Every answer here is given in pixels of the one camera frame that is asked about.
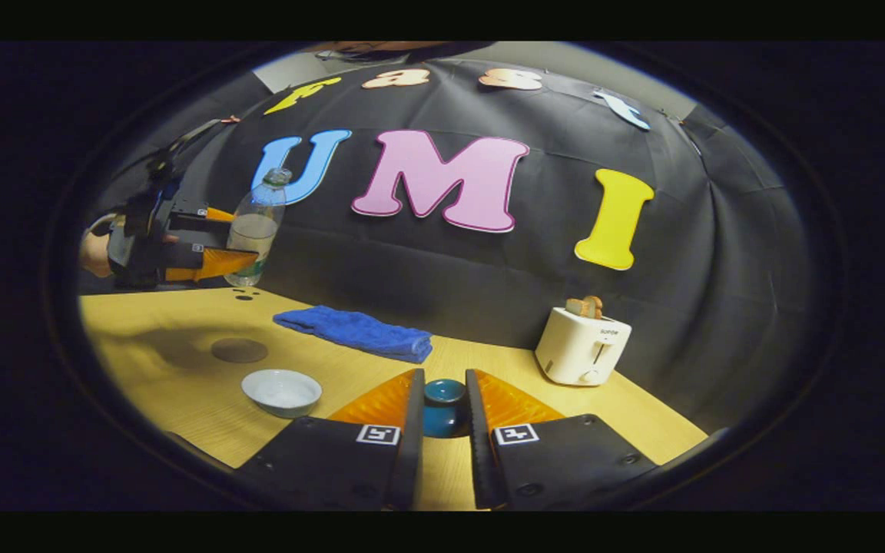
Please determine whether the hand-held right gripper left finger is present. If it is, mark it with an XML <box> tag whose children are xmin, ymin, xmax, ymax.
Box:
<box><xmin>235</xmin><ymin>367</ymin><xmax>426</xmax><ymax>512</ymax></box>

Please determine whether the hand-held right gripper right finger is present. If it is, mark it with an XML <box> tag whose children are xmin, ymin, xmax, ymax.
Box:
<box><xmin>466</xmin><ymin>367</ymin><xmax>660</xmax><ymax>512</ymax></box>

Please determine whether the blue teacup lid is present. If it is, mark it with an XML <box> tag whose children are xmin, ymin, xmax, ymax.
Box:
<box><xmin>421</xmin><ymin>378</ymin><xmax>470</xmax><ymax>439</ymax></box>

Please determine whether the clear plastic water bottle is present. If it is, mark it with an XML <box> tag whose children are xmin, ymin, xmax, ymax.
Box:
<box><xmin>225</xmin><ymin>167</ymin><xmax>293</xmax><ymax>288</ymax></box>

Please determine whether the round brown coaster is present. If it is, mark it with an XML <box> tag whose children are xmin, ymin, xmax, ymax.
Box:
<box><xmin>210</xmin><ymin>338</ymin><xmax>269</xmax><ymax>364</ymax></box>

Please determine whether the white teacup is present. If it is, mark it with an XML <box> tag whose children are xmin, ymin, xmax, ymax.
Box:
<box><xmin>241</xmin><ymin>369</ymin><xmax>323</xmax><ymax>419</ymax></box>

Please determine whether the blue folded towel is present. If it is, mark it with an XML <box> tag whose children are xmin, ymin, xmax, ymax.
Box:
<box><xmin>273</xmin><ymin>305</ymin><xmax>434</xmax><ymax>364</ymax></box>

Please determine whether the white toaster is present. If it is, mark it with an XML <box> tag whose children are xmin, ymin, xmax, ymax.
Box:
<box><xmin>535</xmin><ymin>307</ymin><xmax>633</xmax><ymax>387</ymax></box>

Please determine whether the black backdrop cloth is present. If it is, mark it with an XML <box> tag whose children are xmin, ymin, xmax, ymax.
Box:
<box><xmin>81</xmin><ymin>58</ymin><xmax>827</xmax><ymax>435</ymax></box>

